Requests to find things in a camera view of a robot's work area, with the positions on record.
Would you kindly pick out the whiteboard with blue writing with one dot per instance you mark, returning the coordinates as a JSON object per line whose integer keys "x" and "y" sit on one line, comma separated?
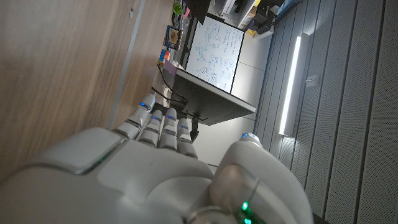
{"x": 214, "y": 49}

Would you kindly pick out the small grey ceiling sensor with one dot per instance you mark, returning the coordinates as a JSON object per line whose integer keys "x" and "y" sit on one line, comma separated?
{"x": 312, "y": 81}

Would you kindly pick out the white shelf unit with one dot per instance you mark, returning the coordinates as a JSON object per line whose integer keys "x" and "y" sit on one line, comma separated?
{"x": 228, "y": 7}

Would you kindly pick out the small box with printed picture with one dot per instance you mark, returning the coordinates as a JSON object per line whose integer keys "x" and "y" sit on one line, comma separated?
{"x": 172, "y": 37}

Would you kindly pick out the small white box device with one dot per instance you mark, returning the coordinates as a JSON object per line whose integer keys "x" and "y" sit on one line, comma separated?
{"x": 167, "y": 92}

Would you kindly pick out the black flat computer monitor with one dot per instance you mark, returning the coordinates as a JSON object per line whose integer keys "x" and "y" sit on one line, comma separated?
{"x": 211, "y": 102}

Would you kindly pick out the purple sticky note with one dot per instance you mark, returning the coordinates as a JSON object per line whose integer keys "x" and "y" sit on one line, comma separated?
{"x": 169, "y": 67}

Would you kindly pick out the colourful rubik's cube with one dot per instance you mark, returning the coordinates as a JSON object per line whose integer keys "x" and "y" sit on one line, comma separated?
{"x": 163, "y": 56}

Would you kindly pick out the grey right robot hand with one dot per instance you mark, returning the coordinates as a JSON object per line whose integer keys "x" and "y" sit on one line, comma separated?
{"x": 149, "y": 174}

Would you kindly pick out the small green cup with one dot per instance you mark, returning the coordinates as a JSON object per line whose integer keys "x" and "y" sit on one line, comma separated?
{"x": 178, "y": 8}

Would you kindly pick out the long ceiling light strip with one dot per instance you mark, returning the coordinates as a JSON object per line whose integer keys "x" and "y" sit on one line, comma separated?
{"x": 289, "y": 93}

